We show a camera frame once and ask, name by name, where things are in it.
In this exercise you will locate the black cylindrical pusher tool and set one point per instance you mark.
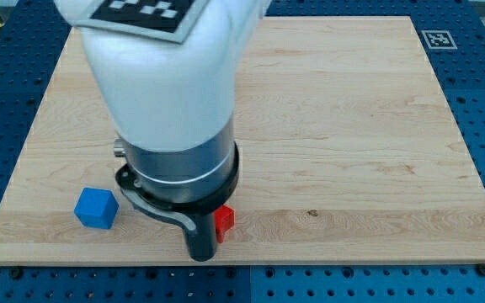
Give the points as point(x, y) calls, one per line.
point(201, 237)

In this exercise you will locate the black end effector mount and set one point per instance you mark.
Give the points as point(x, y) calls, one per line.
point(190, 216)

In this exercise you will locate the red star block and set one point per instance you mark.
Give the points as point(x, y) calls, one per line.
point(224, 218)

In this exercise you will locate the fiducial marker on arm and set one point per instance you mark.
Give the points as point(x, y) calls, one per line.
point(167, 20)

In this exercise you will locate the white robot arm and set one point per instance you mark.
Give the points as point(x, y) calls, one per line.
point(166, 71)

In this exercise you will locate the blue cube block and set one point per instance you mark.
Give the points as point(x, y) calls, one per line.
point(96, 208)

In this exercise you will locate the wooden board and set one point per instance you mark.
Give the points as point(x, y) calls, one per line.
point(350, 155)

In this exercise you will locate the fiducial marker on table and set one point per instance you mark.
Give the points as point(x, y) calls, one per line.
point(438, 39)

